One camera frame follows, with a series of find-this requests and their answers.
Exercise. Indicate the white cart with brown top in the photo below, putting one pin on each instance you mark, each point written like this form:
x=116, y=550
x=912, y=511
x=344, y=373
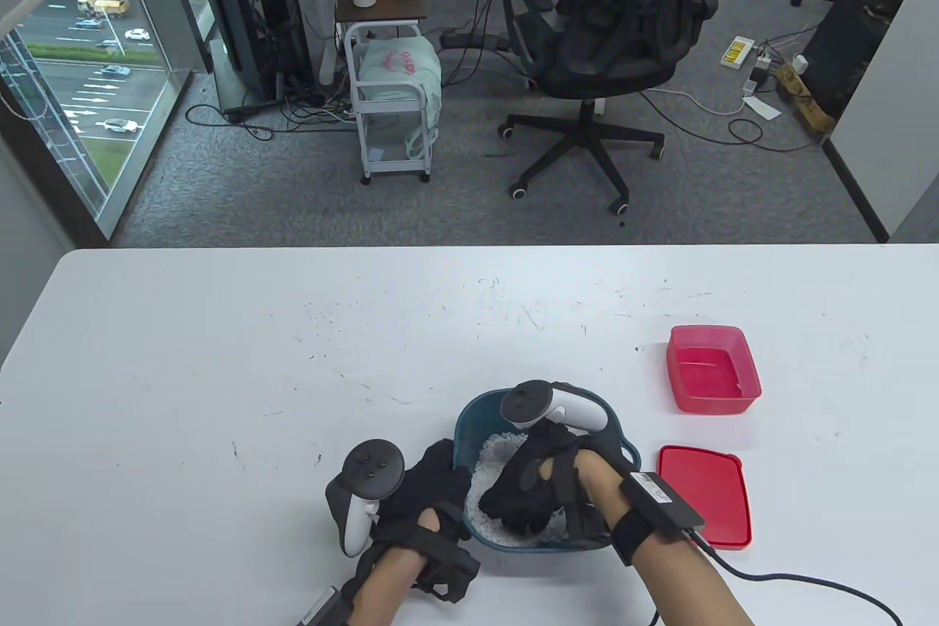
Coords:
x=381, y=13

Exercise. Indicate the person's right hand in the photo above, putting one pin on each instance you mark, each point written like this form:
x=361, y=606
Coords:
x=521, y=494

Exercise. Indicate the teal plastic basin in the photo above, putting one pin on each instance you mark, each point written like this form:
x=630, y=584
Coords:
x=469, y=428

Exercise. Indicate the black computer tower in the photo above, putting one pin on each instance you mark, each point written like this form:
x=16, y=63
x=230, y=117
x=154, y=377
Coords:
x=257, y=31

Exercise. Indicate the red plastic container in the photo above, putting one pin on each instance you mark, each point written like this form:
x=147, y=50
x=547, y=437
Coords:
x=711, y=376

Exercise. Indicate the person's right forearm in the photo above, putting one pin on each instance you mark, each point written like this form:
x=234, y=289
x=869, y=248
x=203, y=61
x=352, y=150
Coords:
x=682, y=593

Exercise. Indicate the white plastic bag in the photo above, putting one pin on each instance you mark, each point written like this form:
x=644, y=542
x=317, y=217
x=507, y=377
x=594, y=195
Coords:
x=400, y=64

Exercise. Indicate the person's left hand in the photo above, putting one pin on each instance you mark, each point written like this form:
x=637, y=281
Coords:
x=436, y=486

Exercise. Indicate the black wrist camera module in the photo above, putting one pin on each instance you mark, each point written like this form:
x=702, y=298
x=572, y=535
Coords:
x=323, y=608
x=656, y=501

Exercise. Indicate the white power strip with plugs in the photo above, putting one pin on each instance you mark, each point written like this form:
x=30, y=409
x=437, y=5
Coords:
x=758, y=77

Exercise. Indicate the black white hand controller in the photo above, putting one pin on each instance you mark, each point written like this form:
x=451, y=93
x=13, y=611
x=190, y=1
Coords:
x=528, y=406
x=374, y=464

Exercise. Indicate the person's left forearm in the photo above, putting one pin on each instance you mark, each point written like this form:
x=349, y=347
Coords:
x=385, y=589

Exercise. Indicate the red container lid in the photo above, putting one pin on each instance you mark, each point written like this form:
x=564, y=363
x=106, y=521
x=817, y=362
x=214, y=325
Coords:
x=704, y=497

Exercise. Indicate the black leaning panel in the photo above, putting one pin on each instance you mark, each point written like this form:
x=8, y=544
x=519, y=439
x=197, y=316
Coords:
x=843, y=61

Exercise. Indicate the black mesh office chair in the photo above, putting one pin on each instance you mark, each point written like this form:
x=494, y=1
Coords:
x=609, y=68

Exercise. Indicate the white paper sheet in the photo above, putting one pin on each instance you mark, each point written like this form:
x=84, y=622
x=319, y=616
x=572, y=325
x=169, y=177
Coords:
x=761, y=108

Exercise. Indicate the white rice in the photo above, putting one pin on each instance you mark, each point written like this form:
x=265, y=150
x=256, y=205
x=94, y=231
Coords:
x=491, y=457

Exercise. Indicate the white desk leg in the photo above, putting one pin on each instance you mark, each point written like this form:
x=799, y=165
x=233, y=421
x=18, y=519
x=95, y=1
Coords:
x=319, y=9

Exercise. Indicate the glass window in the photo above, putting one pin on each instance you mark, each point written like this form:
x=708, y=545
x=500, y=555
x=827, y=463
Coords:
x=88, y=68

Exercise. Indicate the brown cardboard piece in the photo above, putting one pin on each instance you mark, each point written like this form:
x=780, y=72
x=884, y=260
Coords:
x=807, y=108

